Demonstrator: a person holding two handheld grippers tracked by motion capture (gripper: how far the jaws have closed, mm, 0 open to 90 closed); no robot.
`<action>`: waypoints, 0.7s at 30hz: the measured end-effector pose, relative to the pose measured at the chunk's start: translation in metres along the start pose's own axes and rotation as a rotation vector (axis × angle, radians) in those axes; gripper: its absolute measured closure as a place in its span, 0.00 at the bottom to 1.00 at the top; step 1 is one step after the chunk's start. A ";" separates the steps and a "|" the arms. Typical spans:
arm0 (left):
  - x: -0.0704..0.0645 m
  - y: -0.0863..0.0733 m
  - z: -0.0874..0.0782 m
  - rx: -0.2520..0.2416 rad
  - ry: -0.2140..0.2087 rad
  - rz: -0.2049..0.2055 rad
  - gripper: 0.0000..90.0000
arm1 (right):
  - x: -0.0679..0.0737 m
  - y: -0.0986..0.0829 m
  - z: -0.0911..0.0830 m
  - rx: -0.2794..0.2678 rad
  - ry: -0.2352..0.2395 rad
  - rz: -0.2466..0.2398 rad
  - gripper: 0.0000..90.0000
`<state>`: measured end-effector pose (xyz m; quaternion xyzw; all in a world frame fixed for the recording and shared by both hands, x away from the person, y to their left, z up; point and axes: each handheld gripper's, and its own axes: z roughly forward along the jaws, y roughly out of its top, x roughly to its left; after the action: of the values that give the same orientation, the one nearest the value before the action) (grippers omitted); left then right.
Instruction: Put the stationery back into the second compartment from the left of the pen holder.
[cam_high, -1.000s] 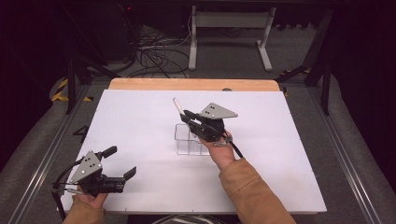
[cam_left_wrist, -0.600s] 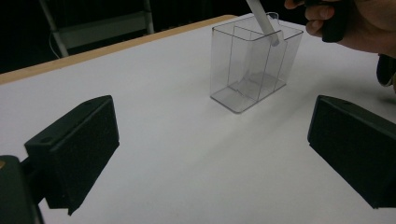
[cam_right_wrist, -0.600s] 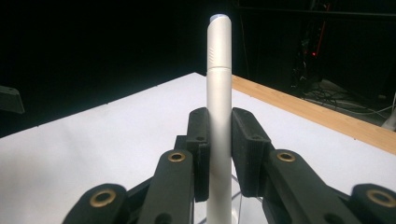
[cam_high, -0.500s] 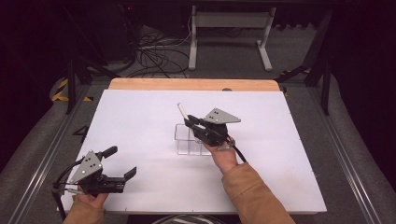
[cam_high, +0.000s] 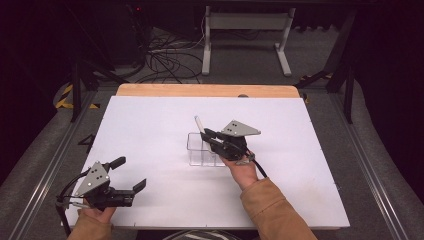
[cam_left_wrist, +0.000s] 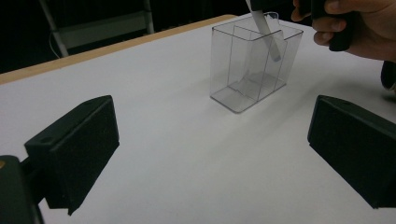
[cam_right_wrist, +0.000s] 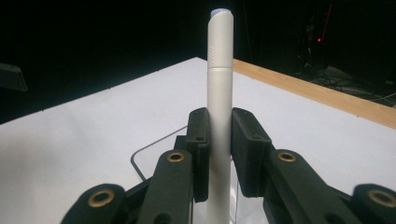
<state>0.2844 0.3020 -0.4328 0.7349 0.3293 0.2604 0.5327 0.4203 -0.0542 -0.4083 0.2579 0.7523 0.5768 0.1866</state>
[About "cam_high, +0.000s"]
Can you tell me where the white board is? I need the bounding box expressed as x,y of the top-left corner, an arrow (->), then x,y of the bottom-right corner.
62,95 -> 351,231

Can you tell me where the clear plastic compartment organizer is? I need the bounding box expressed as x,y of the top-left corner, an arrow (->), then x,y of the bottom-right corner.
186,132 -> 228,168

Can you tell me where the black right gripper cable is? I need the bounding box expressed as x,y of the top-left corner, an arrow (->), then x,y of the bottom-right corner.
247,150 -> 269,179

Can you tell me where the wooden table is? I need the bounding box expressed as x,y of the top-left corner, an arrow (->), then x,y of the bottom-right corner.
115,83 -> 301,99

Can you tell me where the aluminium floor rail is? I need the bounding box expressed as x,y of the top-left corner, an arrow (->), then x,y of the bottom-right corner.
328,89 -> 412,240
8,89 -> 98,240

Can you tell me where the yellow black hazard tape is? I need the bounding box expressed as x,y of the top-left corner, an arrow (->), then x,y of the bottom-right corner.
54,83 -> 100,110

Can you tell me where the white metal stand frame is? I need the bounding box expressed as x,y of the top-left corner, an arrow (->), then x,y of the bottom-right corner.
201,5 -> 297,78

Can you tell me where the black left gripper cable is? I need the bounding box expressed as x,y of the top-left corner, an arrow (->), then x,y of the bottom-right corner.
54,167 -> 93,238

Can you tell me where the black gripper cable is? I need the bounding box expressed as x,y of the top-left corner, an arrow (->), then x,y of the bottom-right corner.
54,167 -> 93,238
247,150 -> 269,179

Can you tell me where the tangle of black cables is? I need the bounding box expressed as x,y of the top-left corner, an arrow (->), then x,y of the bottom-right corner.
133,19 -> 205,85

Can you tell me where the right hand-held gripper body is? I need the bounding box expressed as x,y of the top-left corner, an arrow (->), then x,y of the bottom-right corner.
213,119 -> 262,166

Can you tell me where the white pen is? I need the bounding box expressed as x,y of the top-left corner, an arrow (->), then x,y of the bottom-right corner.
194,115 -> 214,153

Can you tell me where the black metal stand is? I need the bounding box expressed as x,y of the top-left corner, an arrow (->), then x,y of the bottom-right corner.
294,6 -> 358,125
64,3 -> 129,124

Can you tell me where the person's left hand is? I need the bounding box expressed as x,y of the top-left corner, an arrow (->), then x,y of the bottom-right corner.
77,199 -> 118,225

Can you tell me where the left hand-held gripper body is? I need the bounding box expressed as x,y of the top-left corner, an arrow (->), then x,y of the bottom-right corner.
55,161 -> 137,212

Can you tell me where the person's right hand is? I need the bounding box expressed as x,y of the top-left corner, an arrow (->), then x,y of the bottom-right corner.
220,154 -> 260,192

